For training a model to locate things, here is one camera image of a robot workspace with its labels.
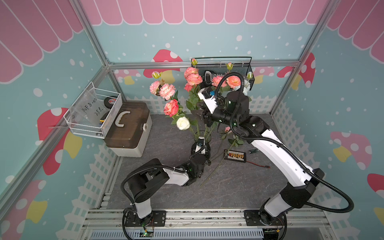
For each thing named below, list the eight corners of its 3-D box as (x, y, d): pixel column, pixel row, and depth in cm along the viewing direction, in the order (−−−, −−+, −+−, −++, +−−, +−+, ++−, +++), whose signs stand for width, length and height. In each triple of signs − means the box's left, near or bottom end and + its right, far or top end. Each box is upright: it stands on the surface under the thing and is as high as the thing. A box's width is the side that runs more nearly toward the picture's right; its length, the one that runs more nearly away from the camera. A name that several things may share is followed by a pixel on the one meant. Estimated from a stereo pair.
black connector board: (223, 159, 98) (223, 157, 95) (223, 151, 102) (224, 148, 99) (245, 163, 96) (246, 161, 94) (245, 154, 100) (246, 152, 98)
